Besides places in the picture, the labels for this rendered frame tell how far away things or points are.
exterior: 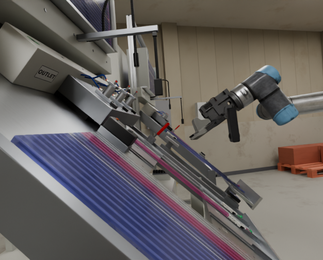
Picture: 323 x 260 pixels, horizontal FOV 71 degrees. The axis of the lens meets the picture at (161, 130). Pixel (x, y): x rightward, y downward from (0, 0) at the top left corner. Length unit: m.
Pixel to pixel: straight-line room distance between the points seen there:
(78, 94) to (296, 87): 5.83
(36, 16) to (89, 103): 0.20
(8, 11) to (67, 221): 0.44
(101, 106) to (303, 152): 5.05
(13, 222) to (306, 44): 6.57
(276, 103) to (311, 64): 5.82
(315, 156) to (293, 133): 0.72
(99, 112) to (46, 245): 0.36
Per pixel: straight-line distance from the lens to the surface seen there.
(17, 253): 1.17
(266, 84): 0.81
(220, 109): 0.77
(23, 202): 0.25
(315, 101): 0.98
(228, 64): 5.23
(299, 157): 5.35
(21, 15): 0.57
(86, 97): 0.56
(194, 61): 4.90
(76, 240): 0.23
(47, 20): 0.61
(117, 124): 0.52
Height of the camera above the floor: 1.06
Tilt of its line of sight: level
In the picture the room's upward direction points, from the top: 4 degrees counter-clockwise
